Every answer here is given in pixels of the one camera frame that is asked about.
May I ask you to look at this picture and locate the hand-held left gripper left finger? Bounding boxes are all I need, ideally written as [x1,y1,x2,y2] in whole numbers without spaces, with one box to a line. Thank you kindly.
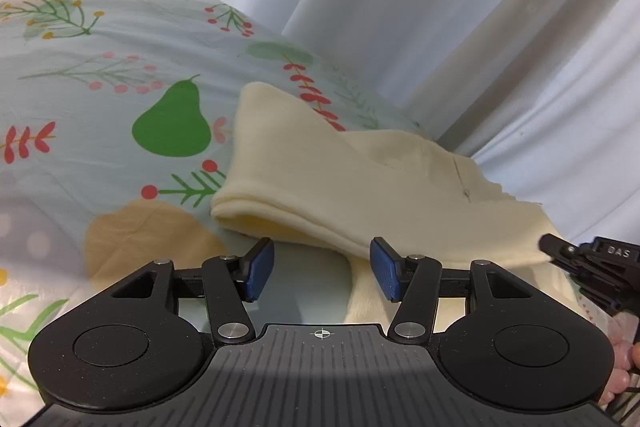
[111,238,276,347]

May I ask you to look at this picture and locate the white curtain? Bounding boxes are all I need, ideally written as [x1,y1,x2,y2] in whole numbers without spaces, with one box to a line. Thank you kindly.
[0,0,640,254]

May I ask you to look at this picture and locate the fruit and leaf printed bedsheet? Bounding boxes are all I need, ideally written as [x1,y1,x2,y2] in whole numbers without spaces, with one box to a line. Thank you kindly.
[0,0,621,427]

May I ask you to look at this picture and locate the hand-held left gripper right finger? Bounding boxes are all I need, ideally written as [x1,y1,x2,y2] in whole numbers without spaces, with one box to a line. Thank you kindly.
[370,237,532,348]

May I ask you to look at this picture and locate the person's right hand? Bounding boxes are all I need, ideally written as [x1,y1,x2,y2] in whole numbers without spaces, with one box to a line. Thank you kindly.
[599,313,640,408]

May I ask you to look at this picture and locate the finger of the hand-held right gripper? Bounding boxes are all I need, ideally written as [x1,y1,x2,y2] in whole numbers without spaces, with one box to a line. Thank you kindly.
[537,233,583,277]

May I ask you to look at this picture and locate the cream knit garment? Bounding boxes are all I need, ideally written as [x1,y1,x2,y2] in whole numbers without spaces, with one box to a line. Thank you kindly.
[210,82,582,325]

